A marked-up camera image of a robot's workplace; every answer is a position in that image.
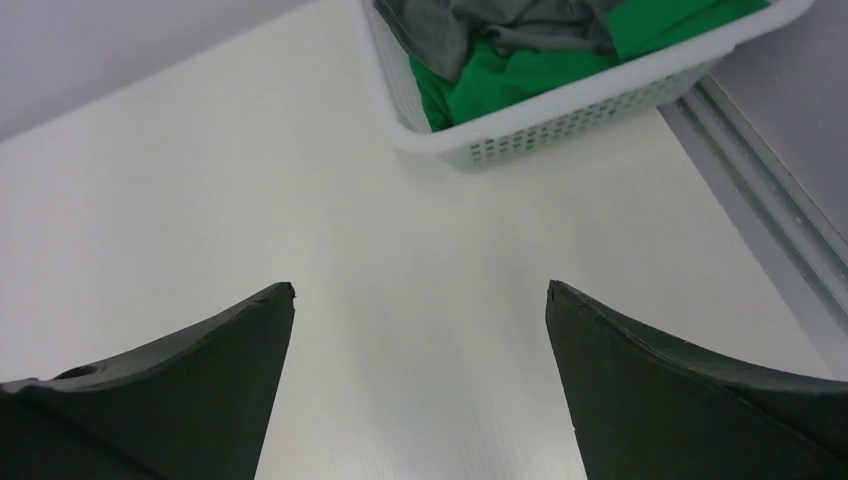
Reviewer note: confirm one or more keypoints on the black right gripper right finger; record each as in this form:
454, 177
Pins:
645, 404

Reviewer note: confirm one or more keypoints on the green t shirt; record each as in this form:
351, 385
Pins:
491, 81

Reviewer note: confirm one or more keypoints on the grey t shirt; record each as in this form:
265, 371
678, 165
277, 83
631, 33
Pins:
440, 34

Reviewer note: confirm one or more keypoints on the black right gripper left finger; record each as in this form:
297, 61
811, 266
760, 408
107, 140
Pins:
194, 404

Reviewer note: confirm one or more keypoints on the white plastic laundry basket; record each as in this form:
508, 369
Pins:
625, 91

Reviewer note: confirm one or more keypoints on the aluminium frame rail right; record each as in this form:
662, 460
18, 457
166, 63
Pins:
801, 252

